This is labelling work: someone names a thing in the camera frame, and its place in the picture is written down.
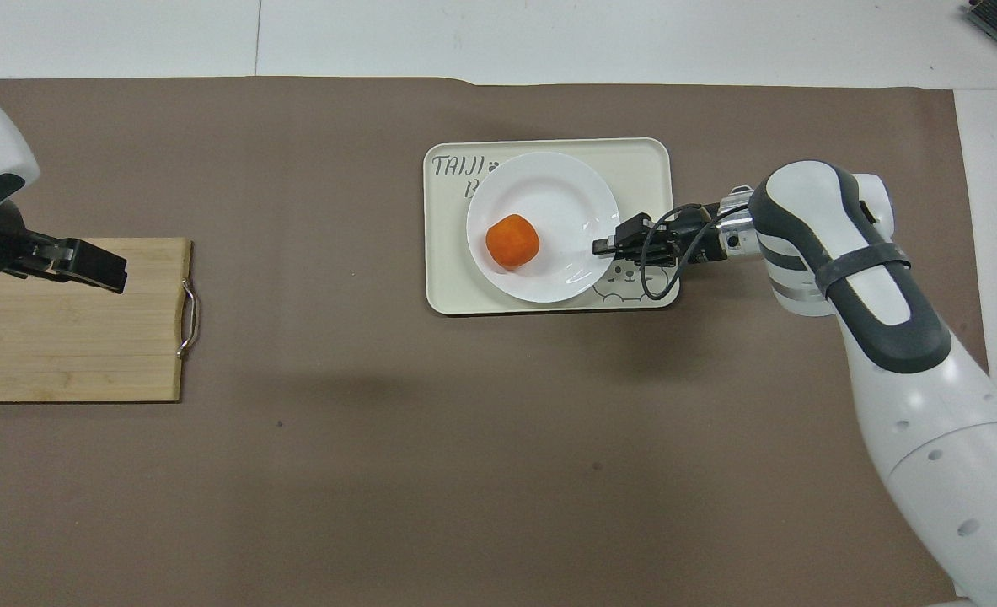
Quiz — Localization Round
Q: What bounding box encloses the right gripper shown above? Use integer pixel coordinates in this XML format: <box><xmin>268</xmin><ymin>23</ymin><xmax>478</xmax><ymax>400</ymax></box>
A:
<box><xmin>657</xmin><ymin>205</ymin><xmax>726</xmax><ymax>267</ymax></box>

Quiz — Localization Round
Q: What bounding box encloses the white round plate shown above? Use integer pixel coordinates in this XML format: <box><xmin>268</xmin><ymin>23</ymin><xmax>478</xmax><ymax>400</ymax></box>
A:
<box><xmin>466</xmin><ymin>152</ymin><xmax>621</xmax><ymax>304</ymax></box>

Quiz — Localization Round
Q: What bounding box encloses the orange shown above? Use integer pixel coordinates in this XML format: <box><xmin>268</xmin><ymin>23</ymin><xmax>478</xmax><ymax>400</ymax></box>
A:
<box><xmin>485</xmin><ymin>214</ymin><xmax>541</xmax><ymax>271</ymax></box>

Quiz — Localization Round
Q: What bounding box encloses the wooden cutting board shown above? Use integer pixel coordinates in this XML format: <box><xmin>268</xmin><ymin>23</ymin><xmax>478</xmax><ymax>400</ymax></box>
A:
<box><xmin>0</xmin><ymin>237</ymin><xmax>201</xmax><ymax>404</ymax></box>

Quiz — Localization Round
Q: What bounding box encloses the cream rectangular tray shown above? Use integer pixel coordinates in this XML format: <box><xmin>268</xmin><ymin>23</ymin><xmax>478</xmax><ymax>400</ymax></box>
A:
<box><xmin>424</xmin><ymin>137</ymin><xmax>682</xmax><ymax>318</ymax></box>

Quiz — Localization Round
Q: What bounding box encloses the black cable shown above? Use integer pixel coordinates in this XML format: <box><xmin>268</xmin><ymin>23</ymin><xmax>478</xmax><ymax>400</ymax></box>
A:
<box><xmin>640</xmin><ymin>186</ymin><xmax>753</xmax><ymax>302</ymax></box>

